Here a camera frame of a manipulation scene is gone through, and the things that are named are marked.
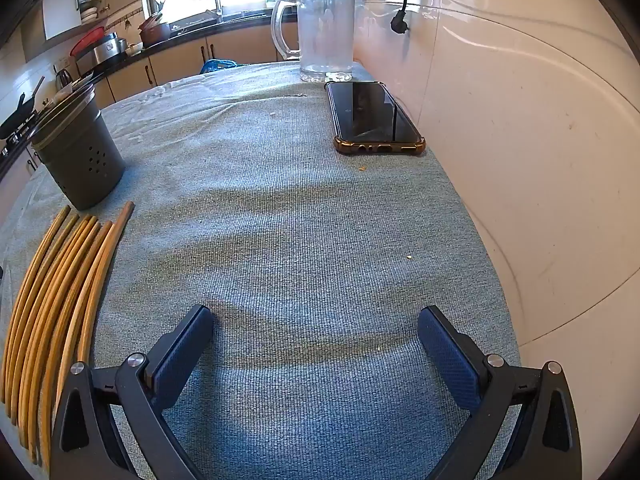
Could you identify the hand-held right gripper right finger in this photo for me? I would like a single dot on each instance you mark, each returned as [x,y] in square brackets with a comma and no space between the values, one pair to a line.
[450,360]

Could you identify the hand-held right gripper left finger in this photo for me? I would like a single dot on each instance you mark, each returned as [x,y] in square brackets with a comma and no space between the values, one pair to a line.
[185,355]

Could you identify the bunch of wooden chopsticks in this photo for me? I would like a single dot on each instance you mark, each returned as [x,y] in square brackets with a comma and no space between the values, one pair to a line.
[37,320]

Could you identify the grey perforated utensil holder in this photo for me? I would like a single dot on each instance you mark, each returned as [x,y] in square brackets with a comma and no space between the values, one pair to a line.
[80,160]

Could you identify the smartphone in brown case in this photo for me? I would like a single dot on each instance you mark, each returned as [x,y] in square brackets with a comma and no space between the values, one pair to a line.
[372,115]

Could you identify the blue plastic bag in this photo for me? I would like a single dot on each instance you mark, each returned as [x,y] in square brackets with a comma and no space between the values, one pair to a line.
[217,66]

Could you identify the black frying pan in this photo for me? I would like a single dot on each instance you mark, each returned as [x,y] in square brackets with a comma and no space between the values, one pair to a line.
[17,115]

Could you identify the beige base cabinets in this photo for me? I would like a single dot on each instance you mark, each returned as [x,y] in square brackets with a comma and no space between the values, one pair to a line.
[175,60]

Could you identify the black kitchen countertop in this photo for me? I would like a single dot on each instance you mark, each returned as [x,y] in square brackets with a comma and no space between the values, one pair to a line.
[125,59]

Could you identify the silver rice cooker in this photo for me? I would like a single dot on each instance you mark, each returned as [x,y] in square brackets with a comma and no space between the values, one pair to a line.
[107,49]

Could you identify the dark red pot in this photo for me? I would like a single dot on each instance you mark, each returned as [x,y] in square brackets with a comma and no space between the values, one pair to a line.
[155,30]

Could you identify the red plastic lid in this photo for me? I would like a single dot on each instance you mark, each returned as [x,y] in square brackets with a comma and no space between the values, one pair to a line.
[87,40]

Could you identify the clear glass mug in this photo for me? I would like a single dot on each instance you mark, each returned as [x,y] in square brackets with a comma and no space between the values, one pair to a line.
[325,35]

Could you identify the metal kitchen faucet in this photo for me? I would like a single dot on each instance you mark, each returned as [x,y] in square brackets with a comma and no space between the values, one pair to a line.
[218,2]

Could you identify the open dish shelf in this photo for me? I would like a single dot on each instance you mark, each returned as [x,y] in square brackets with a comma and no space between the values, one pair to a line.
[90,7]

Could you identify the beige wall cabinets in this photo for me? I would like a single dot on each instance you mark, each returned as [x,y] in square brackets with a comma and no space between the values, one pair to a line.
[60,15]

